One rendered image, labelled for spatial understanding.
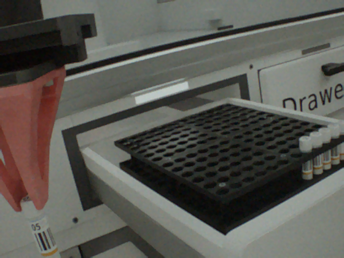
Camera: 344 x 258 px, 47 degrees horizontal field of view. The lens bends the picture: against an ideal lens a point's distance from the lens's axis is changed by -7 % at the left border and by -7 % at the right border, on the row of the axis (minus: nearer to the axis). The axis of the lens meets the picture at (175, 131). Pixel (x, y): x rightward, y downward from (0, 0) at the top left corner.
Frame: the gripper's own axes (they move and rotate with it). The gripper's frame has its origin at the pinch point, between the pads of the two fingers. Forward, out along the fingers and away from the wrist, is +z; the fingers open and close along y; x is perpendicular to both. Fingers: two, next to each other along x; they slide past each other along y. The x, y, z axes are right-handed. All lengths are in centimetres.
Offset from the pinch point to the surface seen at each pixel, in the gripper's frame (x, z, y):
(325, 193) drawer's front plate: -2.2, 3.6, -17.5
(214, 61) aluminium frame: -38.8, -0.5, -14.5
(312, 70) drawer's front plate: -47, 4, -32
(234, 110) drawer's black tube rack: -33.3, 5.6, -16.0
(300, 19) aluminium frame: -51, -5, -32
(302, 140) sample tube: -15.7, 4.7, -20.1
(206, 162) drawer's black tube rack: -17.5, 6.2, -10.8
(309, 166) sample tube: -15.6, 7.4, -20.6
